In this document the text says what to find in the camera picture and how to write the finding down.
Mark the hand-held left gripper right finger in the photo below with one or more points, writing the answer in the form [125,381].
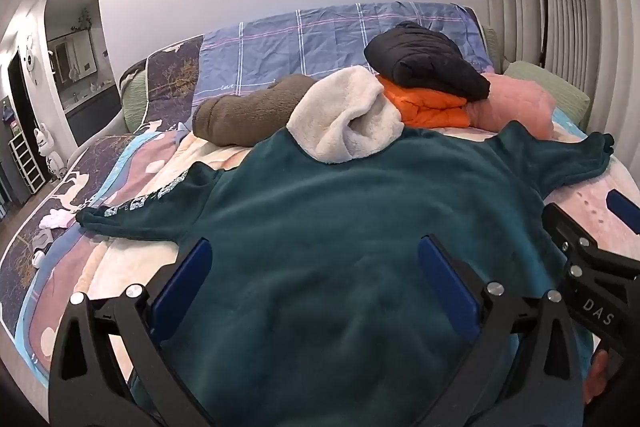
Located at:
[447,287]

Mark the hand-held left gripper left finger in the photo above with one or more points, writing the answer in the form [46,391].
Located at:
[182,277]

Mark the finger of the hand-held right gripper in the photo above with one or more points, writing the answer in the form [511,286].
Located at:
[567,229]
[622,207]

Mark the dark green fleece sweatshirt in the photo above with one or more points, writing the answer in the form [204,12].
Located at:
[320,232]

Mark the person's right hand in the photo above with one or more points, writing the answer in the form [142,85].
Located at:
[597,379]

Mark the printed blanket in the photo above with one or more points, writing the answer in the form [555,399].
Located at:
[125,187]

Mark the green pillow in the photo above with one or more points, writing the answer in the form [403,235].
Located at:
[492,47]
[555,92]
[132,102]

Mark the white socks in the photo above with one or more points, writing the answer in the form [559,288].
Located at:
[57,219]

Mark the pink fleece garment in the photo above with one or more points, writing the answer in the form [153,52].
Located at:
[515,102]

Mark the grey cloth item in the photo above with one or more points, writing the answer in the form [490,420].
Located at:
[42,247]

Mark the brown fleece garment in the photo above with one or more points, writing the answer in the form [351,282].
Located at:
[250,112]

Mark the orange padded jacket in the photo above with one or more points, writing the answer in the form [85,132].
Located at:
[425,107]

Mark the dark vanity cabinet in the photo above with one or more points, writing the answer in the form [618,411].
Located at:
[97,114]

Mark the white bear figurine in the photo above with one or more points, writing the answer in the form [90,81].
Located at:
[50,147]

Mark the white shelf rack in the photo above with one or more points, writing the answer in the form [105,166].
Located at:
[25,162]

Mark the white pleated curtain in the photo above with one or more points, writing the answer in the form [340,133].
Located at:
[585,7]

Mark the white fleece garment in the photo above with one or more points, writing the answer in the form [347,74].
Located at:
[340,107]

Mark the black padded jacket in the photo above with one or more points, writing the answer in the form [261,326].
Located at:
[425,57]

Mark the black door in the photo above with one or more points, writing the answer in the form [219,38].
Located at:
[22,92]

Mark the blue plaid bed sheet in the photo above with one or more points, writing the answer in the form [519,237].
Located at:
[300,42]

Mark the wall mirror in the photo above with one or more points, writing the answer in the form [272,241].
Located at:
[72,54]

